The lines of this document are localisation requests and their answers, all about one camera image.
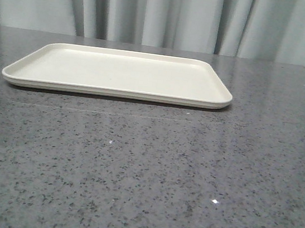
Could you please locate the cream rectangular plastic tray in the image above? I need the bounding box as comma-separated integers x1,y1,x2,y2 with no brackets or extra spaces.
2,43,233,109

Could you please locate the pale grey-green curtain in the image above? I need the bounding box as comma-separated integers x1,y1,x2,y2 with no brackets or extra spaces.
0,0,305,66

